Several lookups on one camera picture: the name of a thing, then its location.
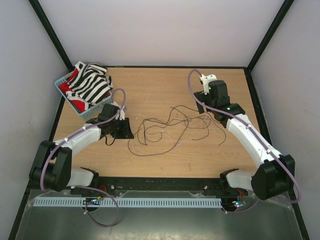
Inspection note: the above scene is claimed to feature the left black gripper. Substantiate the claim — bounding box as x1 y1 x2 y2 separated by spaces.
109 116 133 139

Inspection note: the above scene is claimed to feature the light blue plastic basket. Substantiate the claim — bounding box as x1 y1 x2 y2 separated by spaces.
54 73 113 121

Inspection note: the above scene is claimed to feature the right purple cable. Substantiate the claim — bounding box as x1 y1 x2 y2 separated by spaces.
187 69 302 215

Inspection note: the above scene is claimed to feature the red cloth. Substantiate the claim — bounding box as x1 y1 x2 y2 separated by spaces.
58 69 89 113

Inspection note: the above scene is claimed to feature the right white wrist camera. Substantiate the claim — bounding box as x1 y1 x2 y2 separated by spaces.
199 73 218 95

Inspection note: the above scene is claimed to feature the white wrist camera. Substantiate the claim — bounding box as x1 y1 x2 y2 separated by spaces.
199 73 218 95
111 101 125 120

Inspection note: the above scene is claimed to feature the black white striped cloth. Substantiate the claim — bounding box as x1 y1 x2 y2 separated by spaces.
68 61 113 104

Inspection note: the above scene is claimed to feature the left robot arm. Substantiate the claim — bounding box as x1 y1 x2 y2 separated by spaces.
29 102 134 194

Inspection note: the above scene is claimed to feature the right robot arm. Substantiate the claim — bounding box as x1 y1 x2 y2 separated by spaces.
193 74 295 200

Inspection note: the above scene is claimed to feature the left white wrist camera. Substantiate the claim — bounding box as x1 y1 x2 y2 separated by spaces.
111 101 125 120

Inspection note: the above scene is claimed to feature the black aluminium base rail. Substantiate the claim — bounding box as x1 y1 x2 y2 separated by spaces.
27 176 251 196

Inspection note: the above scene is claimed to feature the black wire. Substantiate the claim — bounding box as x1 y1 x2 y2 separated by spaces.
136 104 211 147

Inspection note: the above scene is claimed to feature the light blue slotted cable duct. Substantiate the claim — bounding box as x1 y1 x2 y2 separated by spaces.
32 197 222 209

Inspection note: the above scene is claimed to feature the white thin wire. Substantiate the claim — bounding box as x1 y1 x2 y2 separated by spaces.
134 113 226 148

